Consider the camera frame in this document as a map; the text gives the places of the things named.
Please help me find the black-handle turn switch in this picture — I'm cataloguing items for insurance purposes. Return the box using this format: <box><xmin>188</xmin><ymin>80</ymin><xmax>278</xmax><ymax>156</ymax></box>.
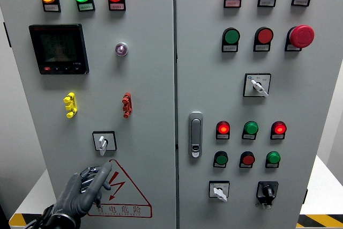
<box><xmin>255</xmin><ymin>181</ymin><xmax>279</xmax><ymax>210</ymax></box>

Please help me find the grey cabinet door with display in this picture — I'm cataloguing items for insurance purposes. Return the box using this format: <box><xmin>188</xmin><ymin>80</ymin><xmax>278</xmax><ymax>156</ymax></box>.
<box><xmin>0</xmin><ymin>0</ymin><xmax>176</xmax><ymax>229</ymax></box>

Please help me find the large red stop button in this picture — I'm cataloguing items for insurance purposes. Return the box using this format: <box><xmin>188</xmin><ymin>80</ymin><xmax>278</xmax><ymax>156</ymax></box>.
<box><xmin>288</xmin><ymin>25</ymin><xmax>316</xmax><ymax>49</ymax></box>

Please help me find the silver door lock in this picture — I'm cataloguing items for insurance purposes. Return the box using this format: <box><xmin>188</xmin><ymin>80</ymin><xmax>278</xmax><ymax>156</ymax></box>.
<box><xmin>188</xmin><ymin>111</ymin><xmax>204</xmax><ymax>159</ymax></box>

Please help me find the small yellow handle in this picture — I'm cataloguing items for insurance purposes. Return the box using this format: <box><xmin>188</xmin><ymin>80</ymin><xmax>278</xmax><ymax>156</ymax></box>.
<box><xmin>63</xmin><ymin>92</ymin><xmax>78</xmax><ymax>119</ymax></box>

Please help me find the small white-handle turn switch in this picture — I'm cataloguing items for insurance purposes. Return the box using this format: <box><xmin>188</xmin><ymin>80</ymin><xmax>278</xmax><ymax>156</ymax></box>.
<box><xmin>208</xmin><ymin>180</ymin><xmax>230</xmax><ymax>202</ymax></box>

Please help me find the small green push button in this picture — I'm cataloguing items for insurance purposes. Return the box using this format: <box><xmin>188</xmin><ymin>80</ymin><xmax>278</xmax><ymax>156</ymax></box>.
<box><xmin>214</xmin><ymin>151</ymin><xmax>229</xmax><ymax>166</ymax></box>

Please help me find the white-handle switch with blue dot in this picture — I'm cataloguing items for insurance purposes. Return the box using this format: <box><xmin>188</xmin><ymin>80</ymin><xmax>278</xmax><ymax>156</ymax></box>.
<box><xmin>243</xmin><ymin>72</ymin><xmax>272</xmax><ymax>98</ymax></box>

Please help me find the large green push button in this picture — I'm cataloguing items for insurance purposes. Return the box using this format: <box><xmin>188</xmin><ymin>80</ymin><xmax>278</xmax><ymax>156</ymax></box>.
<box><xmin>222</xmin><ymin>27</ymin><xmax>241</xmax><ymax>45</ymax></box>

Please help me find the grey cabinet door with lock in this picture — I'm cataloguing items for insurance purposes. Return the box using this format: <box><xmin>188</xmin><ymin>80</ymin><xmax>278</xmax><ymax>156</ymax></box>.
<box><xmin>175</xmin><ymin>0</ymin><xmax>343</xmax><ymax>229</ymax></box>

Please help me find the small red lit lamp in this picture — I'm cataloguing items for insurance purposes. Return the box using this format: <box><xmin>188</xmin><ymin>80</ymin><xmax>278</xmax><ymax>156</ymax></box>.
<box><xmin>271</xmin><ymin>121</ymin><xmax>287</xmax><ymax>135</ymax></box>
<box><xmin>217</xmin><ymin>121</ymin><xmax>231</xmax><ymax>135</ymax></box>

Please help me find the white round lamp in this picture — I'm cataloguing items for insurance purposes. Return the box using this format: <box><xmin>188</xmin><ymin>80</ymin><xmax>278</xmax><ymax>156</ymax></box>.
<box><xmin>115</xmin><ymin>42</ymin><xmax>129</xmax><ymax>57</ymax></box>

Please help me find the black yellow striped tape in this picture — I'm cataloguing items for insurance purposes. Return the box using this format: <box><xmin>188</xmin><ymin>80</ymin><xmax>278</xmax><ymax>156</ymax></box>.
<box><xmin>9</xmin><ymin>213</ymin><xmax>45</xmax><ymax>228</ymax></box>
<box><xmin>296</xmin><ymin>214</ymin><xmax>343</xmax><ymax>228</ymax></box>

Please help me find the large red push button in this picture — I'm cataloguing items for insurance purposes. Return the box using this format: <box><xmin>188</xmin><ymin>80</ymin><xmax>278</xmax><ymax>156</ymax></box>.
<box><xmin>255</xmin><ymin>27</ymin><xmax>274</xmax><ymax>45</ymax></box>

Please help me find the black display meter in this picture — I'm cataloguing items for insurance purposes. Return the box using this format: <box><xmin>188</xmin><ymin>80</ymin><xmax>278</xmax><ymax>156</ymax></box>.
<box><xmin>28</xmin><ymin>24</ymin><xmax>90</xmax><ymax>75</ymax></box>

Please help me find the small green domed lamp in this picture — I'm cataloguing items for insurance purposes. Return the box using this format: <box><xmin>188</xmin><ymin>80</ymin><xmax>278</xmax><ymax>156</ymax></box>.
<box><xmin>266</xmin><ymin>151</ymin><xmax>281</xmax><ymax>165</ymax></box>
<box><xmin>243</xmin><ymin>121</ymin><xmax>259</xmax><ymax>135</ymax></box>

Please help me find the small red handle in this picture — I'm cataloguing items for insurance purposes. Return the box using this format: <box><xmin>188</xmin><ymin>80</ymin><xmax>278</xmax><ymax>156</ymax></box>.
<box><xmin>122</xmin><ymin>92</ymin><xmax>133</xmax><ymax>119</ymax></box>

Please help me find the small red push button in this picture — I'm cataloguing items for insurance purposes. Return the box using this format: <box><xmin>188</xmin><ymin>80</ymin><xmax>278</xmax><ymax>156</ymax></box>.
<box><xmin>240</xmin><ymin>151</ymin><xmax>256</xmax><ymax>166</ymax></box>

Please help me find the red warning triangle sticker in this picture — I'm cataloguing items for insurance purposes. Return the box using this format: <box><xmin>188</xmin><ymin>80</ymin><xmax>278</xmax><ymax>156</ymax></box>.
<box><xmin>87</xmin><ymin>158</ymin><xmax>153</xmax><ymax>218</ymax></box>

